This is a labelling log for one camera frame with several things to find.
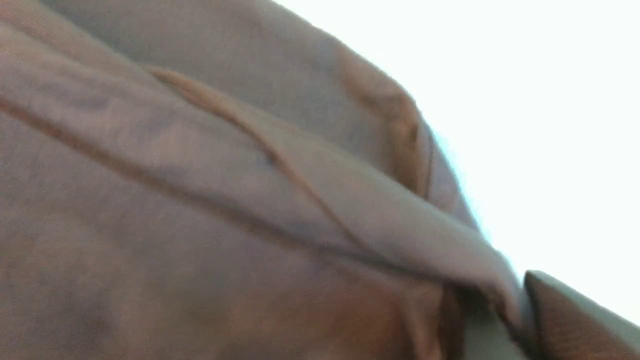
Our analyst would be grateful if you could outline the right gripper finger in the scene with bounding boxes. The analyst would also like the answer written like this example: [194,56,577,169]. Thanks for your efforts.
[525,271,640,360]

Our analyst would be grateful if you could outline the dark gray long-sleeve shirt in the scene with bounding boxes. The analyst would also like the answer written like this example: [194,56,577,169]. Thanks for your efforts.
[1,0,537,360]

